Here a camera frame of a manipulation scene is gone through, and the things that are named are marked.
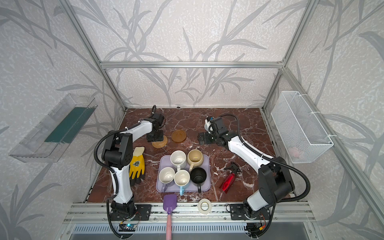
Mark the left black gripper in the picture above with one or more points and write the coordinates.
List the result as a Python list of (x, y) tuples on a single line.
[(154, 135)]

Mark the white mug purple handle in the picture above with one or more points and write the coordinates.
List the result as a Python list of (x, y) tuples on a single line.
[(166, 176)]

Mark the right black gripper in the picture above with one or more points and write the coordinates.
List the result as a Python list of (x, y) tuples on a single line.
[(207, 138)]

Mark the black mug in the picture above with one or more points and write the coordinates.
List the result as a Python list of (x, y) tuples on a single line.
[(198, 177)]

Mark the clear plastic wall shelf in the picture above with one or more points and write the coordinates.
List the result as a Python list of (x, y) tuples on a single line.
[(47, 142)]

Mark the white mug blue handle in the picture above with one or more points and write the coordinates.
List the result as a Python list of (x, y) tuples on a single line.
[(182, 179)]

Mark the white tape roll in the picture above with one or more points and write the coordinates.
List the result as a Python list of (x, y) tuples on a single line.
[(204, 206)]

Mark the beige ceramic mug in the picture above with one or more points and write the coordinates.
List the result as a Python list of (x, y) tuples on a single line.
[(195, 159)]

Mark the lilac plastic tray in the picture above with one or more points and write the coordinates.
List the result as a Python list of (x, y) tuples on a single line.
[(172, 187)]

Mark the woven straw coaster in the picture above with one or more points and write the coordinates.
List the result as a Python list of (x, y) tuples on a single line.
[(160, 144)]

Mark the yellow black work glove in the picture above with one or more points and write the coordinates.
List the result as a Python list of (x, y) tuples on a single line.
[(137, 166)]

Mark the purple pink spatula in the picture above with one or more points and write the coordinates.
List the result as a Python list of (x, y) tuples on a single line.
[(169, 204)]

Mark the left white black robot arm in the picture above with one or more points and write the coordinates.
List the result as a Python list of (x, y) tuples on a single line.
[(115, 152)]

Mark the brown wooden coaster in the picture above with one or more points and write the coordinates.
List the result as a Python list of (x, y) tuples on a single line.
[(178, 136)]

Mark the white speckled mug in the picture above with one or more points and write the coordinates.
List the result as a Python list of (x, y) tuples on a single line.
[(178, 160)]

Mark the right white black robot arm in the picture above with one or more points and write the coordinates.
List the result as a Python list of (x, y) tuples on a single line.
[(274, 174)]

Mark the white wire basket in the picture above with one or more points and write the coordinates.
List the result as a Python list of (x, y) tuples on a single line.
[(302, 134)]

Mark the red spray bottle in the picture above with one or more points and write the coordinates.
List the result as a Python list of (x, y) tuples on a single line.
[(234, 169)]

